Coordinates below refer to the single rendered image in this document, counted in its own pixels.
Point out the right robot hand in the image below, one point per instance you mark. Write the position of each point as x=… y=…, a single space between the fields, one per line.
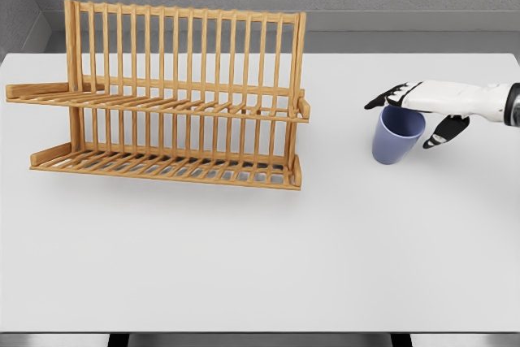
x=436 y=97

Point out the blue cup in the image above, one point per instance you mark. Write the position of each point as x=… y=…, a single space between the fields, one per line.
x=396 y=135

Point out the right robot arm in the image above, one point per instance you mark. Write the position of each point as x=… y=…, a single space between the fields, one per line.
x=500 y=104

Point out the wooden two-tier dish rack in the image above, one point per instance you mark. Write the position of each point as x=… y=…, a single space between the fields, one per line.
x=170 y=95

